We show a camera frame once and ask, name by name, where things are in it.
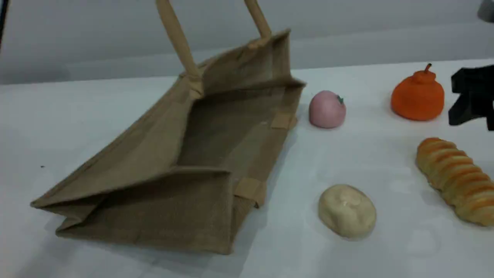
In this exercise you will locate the long ridged golden bread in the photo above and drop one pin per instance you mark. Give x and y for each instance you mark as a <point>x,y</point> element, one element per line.
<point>455,177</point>

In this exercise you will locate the pink round toy fruit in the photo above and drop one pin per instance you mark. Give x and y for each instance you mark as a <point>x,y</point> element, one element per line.
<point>326,111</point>

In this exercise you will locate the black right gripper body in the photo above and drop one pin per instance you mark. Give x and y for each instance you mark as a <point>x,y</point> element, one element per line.
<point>476,81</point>

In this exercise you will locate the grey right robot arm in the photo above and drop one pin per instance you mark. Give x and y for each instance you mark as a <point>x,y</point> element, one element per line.
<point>487,9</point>

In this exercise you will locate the orange toy tangerine with stem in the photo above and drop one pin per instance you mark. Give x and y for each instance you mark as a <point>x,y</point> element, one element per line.
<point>418,98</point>

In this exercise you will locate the brown jute tote bag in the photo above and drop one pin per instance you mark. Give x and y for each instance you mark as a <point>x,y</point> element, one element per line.
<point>139,154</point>

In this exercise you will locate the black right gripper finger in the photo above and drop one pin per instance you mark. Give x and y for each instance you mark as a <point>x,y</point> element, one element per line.
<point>463,110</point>
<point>490,117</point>

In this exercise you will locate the cream round bun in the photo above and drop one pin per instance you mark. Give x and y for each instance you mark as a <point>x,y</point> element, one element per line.
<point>347,211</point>

